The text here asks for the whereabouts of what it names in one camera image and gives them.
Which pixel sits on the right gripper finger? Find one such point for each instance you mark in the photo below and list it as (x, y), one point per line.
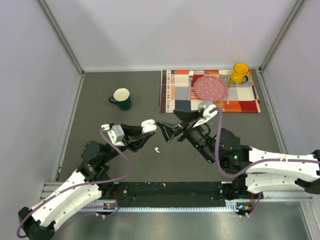
(188, 116)
(170, 130)

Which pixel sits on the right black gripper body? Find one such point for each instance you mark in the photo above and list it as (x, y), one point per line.
(188, 126)

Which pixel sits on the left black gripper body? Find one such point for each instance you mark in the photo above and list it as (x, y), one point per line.
(126, 141)

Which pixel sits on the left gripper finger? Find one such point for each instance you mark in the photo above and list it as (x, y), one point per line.
(131, 128)
(140, 140)

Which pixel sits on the small white earbud case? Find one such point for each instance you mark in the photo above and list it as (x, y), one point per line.
(148, 126)

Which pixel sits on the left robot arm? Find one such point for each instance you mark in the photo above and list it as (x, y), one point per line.
(89, 182)

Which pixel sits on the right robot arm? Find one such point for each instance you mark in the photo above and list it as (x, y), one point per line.
(253, 171)

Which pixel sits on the colourful patchwork placemat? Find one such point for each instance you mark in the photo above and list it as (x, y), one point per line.
(174, 94)

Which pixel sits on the dark green mug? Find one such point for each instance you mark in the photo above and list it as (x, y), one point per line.
(121, 98)

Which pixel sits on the pink polka dot plate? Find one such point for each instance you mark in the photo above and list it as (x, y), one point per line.
(210, 88)

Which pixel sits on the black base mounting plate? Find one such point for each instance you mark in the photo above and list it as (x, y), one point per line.
(176, 194)

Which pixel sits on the yellow mug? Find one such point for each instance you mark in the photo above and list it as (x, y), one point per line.
(240, 73)

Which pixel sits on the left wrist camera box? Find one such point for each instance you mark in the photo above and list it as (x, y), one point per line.
(112, 134)

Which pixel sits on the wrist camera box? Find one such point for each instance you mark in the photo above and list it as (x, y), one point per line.
(112, 134)
(208, 109)

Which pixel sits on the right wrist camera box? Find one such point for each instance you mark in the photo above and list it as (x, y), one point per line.
(208, 109)

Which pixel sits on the pink handled fork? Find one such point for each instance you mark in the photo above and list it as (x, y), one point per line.
(190, 79)

